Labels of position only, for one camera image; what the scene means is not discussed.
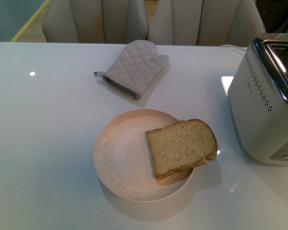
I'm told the slice of brown bread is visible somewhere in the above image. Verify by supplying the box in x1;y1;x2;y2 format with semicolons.
146;119;217;180

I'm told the white silver toaster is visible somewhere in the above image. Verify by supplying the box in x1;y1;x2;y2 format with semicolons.
228;38;288;166

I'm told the round beige plate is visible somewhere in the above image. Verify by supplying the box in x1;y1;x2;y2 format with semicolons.
93;109;193;202

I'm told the grey quilted oven mitt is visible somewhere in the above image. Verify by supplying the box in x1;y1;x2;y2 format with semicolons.
94;40;169;100

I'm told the left beige upholstered chair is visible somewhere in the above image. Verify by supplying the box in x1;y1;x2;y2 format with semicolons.
42;0;149;44

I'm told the beige upholstered chair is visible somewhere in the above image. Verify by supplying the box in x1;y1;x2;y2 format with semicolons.
42;0;149;44
148;0;265;46

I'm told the right beige upholstered chair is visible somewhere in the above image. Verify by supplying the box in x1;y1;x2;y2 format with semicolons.
148;0;265;46

